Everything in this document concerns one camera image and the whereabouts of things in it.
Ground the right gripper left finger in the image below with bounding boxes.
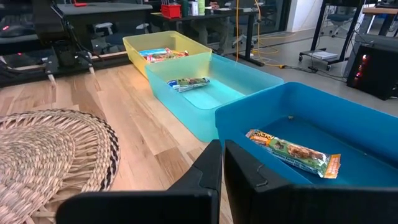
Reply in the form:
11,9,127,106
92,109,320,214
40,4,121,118
55,139,223,224

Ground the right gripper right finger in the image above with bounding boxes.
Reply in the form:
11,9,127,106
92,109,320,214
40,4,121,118
223,139,398,224

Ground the orange green chewy granola bar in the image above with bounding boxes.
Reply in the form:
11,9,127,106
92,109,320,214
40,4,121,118
245,129,342,180

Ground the purple blue oatmeal raisin bar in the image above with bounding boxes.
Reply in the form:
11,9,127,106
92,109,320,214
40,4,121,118
167,77,211,93

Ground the red green wrapper granola bar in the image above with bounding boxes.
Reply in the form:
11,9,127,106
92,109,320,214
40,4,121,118
146,49,190,64

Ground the blue wrapper granola bar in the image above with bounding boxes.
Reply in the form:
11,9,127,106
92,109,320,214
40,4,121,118
139,47,170,58

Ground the teal plastic bin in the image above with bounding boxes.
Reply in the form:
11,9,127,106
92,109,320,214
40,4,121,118
144,52,284,143

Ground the blue plastic bin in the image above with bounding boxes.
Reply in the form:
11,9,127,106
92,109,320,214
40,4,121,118
215,81,398,188

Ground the round woven straw mat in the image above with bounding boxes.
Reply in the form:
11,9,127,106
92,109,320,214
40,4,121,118
0,108,121,224

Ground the yellow plastic bin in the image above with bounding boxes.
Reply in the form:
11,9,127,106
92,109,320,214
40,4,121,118
123,30,213,78

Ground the black computer tower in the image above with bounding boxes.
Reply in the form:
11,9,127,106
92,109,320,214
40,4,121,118
346,43,398,101

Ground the black rolling stand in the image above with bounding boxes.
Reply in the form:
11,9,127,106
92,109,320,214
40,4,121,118
298,0,366,72

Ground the red box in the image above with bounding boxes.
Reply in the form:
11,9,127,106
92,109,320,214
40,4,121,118
160,2,182,19

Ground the black desk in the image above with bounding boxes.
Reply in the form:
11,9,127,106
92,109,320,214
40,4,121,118
150,6,265,67

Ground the white container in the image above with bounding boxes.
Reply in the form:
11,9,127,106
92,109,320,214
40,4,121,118
188,0,200,16

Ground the grey side table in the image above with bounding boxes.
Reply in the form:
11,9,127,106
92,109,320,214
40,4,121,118
0,2,154,47

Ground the black computer mouse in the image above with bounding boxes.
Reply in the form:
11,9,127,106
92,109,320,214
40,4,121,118
0,24,27,38

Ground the yellow extension cord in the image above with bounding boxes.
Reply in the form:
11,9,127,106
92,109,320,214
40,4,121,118
234,0,240,62
253,0,285,68

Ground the black aluminium rig frame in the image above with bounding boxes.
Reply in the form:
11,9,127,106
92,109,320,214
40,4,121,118
0,49,133,88

